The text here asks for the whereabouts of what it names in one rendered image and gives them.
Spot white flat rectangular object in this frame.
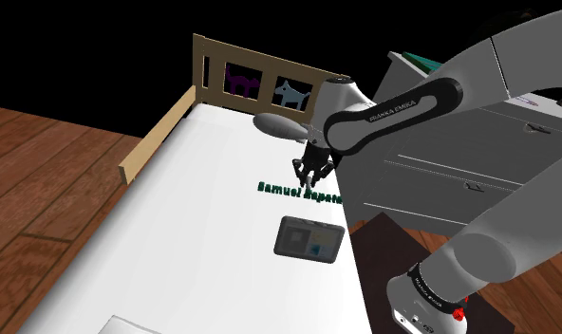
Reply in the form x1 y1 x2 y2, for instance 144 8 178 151
97 314 162 334

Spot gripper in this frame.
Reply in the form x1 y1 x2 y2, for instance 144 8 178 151
291 140 336 189

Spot grey tablet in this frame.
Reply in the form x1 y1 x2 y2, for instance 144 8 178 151
272 214 347 265

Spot dark green letter decoration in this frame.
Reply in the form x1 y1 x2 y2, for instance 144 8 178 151
256 180 345 206

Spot grey chest of drawers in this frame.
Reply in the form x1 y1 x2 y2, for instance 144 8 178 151
335 49 562 238

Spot white bed with wooden frame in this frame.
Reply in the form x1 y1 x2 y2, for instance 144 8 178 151
12 32 375 334

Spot dark robot stand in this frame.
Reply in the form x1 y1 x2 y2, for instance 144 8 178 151
348 212 516 334

